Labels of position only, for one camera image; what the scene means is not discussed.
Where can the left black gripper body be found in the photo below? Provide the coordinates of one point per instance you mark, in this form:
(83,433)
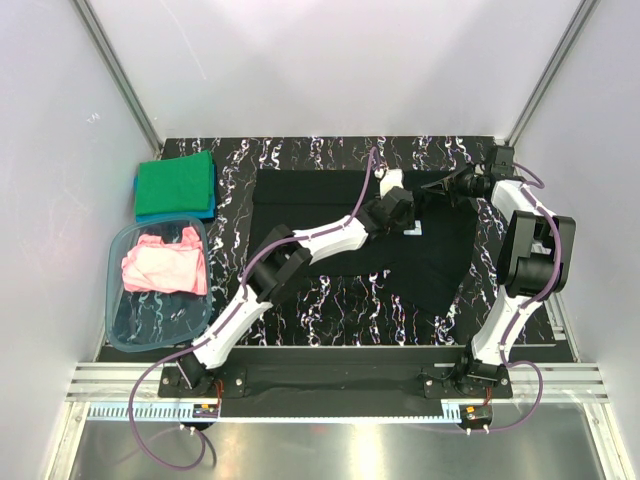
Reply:
(402,224)

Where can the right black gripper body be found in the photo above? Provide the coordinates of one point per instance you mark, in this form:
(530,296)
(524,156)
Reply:
(467,184)

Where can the black t shirt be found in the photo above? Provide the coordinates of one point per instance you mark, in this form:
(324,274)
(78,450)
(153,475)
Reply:
(425,266)

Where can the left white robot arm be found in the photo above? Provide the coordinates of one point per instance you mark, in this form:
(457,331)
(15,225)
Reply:
(284,256)

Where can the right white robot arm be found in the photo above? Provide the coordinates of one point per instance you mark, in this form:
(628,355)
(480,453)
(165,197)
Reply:
(533,264)

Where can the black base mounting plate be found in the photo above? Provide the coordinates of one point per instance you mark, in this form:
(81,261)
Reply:
(430,372)

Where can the folded blue t shirt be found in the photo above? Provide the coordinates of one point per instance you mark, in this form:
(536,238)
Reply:
(212,202)

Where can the folded green t shirt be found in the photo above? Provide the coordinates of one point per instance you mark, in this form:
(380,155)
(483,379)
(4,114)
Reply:
(201,159)

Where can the clear blue plastic bin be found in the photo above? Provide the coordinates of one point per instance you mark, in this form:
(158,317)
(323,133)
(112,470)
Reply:
(142,321)

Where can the pink t shirt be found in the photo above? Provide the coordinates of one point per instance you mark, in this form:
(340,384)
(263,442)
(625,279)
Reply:
(154,265)

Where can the right aluminium frame post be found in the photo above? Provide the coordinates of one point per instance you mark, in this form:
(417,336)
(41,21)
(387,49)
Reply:
(569,38)

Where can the aluminium frame post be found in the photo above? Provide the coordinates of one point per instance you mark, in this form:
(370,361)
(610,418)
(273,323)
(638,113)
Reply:
(107,53)
(569,38)

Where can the white slotted cable duct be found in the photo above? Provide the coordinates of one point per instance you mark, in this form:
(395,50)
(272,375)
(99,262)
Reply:
(228,411)

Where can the left aluminium frame post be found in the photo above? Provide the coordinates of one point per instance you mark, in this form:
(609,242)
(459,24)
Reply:
(107,53)

